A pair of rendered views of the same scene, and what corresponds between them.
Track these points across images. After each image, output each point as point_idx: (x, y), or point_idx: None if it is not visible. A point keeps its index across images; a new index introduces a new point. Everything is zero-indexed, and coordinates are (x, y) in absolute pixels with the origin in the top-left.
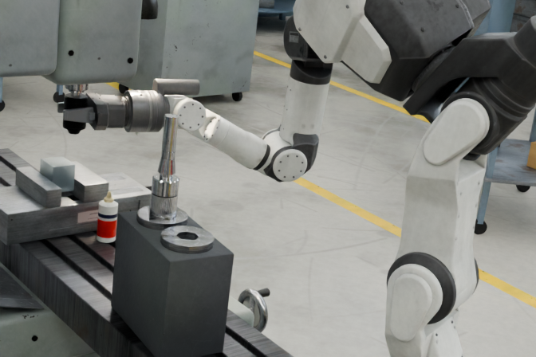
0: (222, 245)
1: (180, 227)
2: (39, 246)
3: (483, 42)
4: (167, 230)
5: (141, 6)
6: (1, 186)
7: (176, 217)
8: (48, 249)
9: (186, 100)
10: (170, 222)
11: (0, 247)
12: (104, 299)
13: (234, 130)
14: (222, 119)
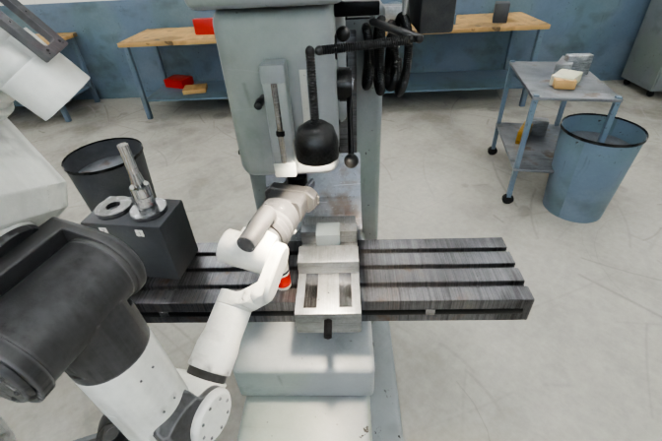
0: (93, 221)
1: (124, 207)
2: (296, 247)
3: None
4: (128, 200)
5: (231, 106)
6: (418, 262)
7: (137, 211)
8: (289, 250)
9: (232, 231)
10: (135, 206)
11: None
12: (208, 250)
13: (213, 310)
14: (224, 292)
